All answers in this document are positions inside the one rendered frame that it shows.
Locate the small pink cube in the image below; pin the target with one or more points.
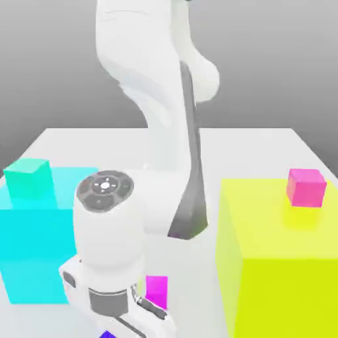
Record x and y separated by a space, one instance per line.
306 188

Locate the large cyan box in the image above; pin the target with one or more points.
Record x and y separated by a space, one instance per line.
37 237

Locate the large yellow box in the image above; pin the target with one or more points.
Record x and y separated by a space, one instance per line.
280 264

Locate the small blue cube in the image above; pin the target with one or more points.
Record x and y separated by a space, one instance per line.
108 334

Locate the small teal cube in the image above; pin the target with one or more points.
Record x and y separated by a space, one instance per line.
27 182

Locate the small magenta cube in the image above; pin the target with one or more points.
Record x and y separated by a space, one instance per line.
156 290

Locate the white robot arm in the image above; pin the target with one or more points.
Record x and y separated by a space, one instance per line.
137 105

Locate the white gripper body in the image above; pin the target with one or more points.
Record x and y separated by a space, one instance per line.
154 328

